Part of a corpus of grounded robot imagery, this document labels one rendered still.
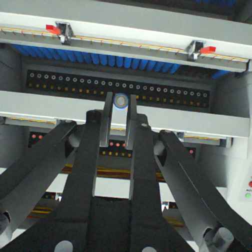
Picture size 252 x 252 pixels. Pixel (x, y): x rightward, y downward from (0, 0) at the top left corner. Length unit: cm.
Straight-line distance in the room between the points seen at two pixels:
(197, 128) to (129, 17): 27
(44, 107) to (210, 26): 37
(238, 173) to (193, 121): 18
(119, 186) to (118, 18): 37
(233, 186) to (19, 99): 54
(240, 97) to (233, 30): 17
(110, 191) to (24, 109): 27
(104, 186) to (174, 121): 23
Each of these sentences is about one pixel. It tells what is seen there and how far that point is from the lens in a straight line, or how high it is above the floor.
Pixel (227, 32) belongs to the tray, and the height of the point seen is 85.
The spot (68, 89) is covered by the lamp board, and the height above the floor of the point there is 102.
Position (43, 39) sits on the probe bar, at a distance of 45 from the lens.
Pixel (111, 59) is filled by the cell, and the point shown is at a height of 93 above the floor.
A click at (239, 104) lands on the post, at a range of 54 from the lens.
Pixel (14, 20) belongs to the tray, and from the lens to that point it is 45.
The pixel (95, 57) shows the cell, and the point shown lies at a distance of 47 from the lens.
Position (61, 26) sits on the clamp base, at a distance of 41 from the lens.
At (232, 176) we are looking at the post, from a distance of 54.
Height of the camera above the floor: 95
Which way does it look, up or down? 17 degrees up
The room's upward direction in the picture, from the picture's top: 173 degrees counter-clockwise
